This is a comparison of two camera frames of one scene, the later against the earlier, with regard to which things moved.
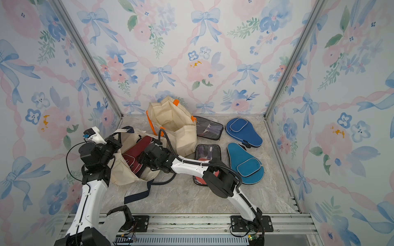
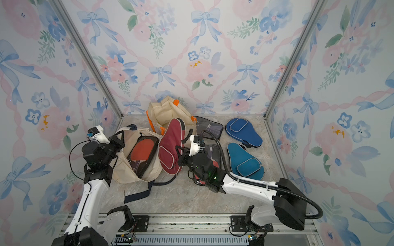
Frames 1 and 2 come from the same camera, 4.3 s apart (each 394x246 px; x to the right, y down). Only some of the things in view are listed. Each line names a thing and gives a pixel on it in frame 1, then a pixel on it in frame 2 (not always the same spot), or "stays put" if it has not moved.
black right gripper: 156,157 to 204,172
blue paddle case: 243,130 stays put
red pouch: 131,154 to 173,137
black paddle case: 208,129 stays put
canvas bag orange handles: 179,125 stays put
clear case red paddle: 204,152 stays put
